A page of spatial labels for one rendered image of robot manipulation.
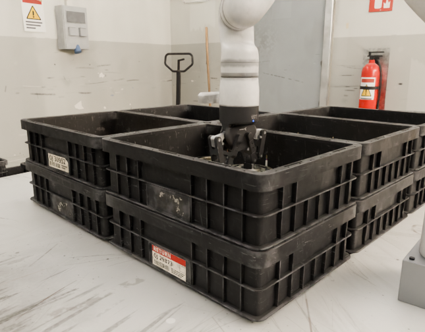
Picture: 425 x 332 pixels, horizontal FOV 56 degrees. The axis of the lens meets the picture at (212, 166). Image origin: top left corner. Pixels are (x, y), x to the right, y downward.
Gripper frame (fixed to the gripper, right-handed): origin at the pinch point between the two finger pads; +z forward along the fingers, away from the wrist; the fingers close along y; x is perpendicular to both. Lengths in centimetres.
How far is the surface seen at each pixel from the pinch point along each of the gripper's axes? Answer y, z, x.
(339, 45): 296, -40, 161
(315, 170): -4.4, -6.0, -20.6
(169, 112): 27, -6, 60
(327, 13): 289, -68, 171
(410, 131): 34.8, -7.4, -17.8
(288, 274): -9.5, 9.2, -20.5
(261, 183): -16.7, -6.6, -20.9
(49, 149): -21.3, -1.8, 42.3
